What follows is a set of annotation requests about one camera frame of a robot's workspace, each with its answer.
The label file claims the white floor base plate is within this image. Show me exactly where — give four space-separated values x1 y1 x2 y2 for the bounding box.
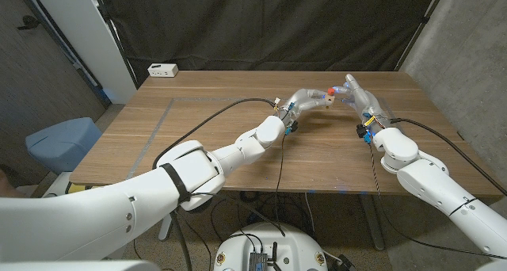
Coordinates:
41 171 100 198

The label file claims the white robot torso base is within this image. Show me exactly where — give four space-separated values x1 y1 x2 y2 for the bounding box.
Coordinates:
213 222 329 271

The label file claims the white cabinet panel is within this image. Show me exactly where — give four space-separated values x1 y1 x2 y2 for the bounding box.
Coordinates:
29 0 138 105

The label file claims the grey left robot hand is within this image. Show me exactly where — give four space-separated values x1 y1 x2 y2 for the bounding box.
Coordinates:
276 88 336 124

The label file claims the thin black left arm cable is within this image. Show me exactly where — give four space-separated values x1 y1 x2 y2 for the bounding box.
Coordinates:
181 132 288 237

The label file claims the black backdrop curtain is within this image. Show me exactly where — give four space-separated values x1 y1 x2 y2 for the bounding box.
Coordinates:
97 0 448 86

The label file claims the white floor cable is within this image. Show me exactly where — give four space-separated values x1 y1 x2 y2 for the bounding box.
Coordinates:
303 191 317 235

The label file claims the black backdrop stand pole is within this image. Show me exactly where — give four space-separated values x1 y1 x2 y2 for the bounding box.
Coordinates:
90 0 139 89
395 0 451 72

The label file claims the blue padded stool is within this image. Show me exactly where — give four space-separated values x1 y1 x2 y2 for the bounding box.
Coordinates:
25 116 103 175

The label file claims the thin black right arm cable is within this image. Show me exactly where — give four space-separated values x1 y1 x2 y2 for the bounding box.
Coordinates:
368 143 507 260

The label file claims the black door handle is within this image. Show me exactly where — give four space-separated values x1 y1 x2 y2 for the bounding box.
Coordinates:
16 15 40 30

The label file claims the white table leg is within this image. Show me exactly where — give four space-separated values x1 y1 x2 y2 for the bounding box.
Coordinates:
158 213 174 241

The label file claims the small grey electronics box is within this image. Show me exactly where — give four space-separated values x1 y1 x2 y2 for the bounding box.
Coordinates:
248 251 269 271

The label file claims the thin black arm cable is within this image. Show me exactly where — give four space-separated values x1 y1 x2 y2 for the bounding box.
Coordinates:
368 143 507 260
181 132 288 237

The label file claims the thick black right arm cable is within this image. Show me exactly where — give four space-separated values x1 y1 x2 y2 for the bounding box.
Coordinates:
390 117 507 197

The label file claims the grey table leg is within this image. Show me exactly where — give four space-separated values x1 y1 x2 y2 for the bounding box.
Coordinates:
359 193 386 251

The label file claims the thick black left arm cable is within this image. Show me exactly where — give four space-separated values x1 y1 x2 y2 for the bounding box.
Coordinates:
152 97 277 271

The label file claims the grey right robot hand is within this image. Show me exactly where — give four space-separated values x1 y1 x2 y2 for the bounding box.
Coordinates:
332 73 394 132

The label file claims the white power strip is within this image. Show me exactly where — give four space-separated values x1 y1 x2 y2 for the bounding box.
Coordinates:
147 63 179 78

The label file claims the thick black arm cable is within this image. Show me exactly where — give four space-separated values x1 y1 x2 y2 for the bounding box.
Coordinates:
390 117 507 197
152 97 277 271

